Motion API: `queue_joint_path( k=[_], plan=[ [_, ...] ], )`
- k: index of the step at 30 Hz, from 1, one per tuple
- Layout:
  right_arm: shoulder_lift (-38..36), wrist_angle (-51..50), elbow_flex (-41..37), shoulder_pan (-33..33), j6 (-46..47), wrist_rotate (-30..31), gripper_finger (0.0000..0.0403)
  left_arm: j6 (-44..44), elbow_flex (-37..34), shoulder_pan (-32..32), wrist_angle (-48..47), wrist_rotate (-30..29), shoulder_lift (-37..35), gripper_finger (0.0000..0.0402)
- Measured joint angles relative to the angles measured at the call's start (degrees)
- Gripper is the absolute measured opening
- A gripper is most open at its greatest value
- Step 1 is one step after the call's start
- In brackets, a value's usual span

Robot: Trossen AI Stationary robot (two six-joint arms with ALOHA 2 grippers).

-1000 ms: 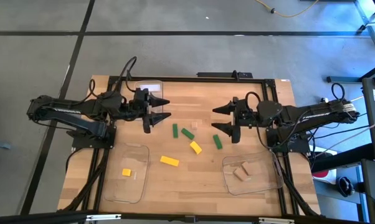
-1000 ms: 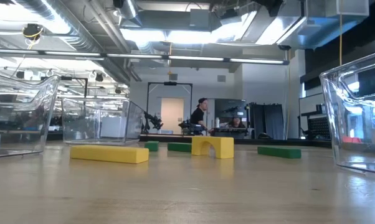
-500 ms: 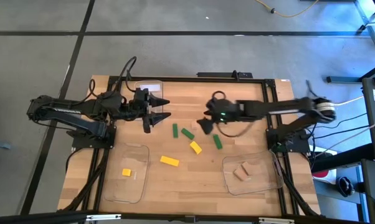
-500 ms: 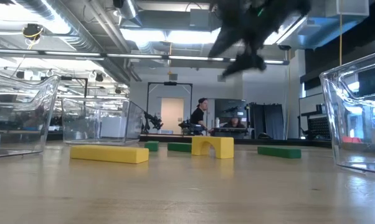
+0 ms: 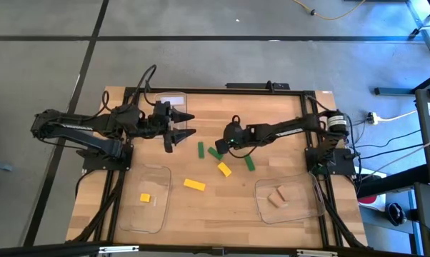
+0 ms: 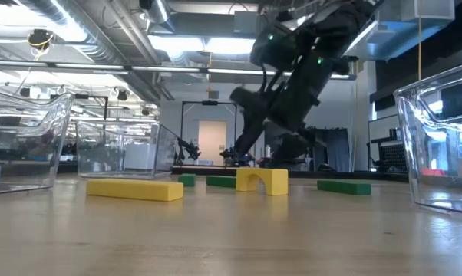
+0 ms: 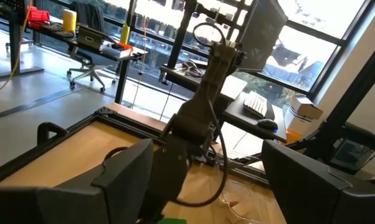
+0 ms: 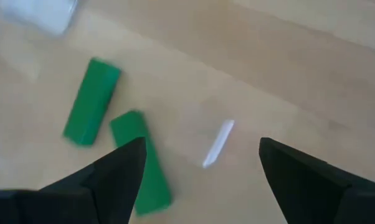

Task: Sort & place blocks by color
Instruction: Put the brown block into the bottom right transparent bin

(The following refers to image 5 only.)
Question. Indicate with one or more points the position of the yellow rectangular block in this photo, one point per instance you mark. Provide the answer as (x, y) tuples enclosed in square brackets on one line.
[(224, 169)]

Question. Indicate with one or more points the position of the grey metal floor rail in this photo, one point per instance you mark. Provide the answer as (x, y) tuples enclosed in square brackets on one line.
[(393, 91)]

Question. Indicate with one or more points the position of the clear plastic bin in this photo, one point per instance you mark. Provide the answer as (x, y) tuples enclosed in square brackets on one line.
[(143, 217), (300, 210)]

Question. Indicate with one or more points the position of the wooden rectangular block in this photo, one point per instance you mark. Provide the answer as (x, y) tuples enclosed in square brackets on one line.
[(283, 192), (275, 200)]

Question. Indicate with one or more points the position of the black headset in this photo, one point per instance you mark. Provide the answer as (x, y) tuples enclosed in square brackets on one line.
[(397, 214)]

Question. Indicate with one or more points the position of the red round object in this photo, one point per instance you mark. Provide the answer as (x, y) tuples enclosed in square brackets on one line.
[(370, 200)]

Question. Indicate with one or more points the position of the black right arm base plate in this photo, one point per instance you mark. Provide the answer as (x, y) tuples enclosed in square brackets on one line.
[(340, 164)]

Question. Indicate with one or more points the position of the small yellow square block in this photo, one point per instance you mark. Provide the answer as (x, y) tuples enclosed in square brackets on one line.
[(145, 197)]

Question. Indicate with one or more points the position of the black upright gantry frame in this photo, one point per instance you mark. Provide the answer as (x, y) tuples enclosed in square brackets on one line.
[(58, 250)]

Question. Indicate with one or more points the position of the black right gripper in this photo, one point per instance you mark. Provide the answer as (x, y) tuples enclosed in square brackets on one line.
[(229, 137)]

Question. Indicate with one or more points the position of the long yellow block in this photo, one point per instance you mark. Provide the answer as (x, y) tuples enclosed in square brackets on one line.
[(194, 185)]

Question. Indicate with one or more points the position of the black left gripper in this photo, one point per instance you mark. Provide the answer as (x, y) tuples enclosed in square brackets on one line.
[(158, 126)]

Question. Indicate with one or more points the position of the white power strip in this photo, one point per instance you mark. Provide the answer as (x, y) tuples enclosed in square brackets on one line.
[(372, 118)]

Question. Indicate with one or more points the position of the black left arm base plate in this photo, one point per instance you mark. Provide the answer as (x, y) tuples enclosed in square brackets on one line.
[(93, 162)]

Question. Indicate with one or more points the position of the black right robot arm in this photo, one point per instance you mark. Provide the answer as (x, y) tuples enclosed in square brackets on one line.
[(283, 130)]

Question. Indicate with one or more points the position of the green rectangular block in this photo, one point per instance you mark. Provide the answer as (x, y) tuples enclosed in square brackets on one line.
[(249, 163), (200, 150), (216, 154)]

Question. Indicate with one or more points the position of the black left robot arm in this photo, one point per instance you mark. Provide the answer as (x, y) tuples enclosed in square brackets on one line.
[(75, 125)]

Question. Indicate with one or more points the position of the black workstation frame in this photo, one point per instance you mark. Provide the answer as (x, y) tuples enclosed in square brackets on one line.
[(425, 142)]

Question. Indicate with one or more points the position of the clear bin with white label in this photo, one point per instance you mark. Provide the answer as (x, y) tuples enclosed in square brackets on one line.
[(175, 100)]

